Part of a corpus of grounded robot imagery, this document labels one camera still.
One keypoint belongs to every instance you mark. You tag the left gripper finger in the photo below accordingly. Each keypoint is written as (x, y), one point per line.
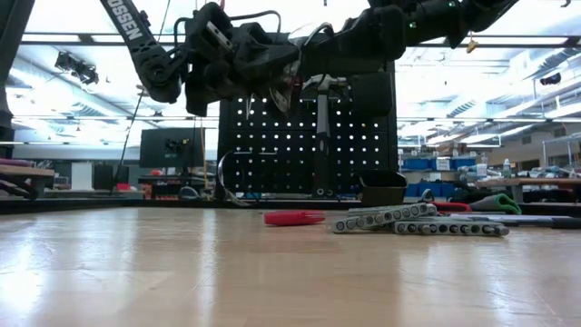
(279, 97)

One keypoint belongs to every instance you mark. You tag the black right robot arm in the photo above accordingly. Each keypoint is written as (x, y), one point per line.
(436, 18)

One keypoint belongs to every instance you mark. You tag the black pegboard box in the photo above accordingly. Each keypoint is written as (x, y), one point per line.
(370, 95)

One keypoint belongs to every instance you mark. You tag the black pegboard tool cart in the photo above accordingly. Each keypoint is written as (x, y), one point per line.
(354, 129)

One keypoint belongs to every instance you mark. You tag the black monitor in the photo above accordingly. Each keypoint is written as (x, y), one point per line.
(172, 147)

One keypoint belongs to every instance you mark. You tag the wide blue storage bin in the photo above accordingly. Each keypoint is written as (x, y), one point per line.
(426, 190)

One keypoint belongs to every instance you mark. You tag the black ceiling-mounted device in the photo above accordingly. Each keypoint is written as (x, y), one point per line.
(77, 68)

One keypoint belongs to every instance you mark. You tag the small red container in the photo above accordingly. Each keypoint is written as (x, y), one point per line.
(123, 186)

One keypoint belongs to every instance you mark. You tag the red flat tool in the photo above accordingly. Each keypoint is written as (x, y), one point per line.
(449, 207)

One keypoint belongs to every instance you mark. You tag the white bottle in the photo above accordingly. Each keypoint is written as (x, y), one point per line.
(506, 169)

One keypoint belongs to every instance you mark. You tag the white box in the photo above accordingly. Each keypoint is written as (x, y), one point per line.
(81, 176)

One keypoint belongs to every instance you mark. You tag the green grey curved object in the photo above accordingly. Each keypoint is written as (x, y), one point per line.
(497, 204)

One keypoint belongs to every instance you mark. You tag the wooden side bench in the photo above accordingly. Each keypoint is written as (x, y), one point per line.
(27, 171)

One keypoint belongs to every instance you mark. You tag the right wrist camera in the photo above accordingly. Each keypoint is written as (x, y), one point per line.
(390, 34)

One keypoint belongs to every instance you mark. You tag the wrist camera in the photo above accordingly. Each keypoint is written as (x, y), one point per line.
(390, 34)
(202, 88)

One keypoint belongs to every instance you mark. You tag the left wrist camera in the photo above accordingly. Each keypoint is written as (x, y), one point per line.
(202, 88)

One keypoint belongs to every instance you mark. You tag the black aluminium table frame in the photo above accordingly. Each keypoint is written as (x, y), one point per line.
(159, 204)

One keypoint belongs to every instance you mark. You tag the small black ceiling camera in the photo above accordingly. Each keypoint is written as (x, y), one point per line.
(550, 79)

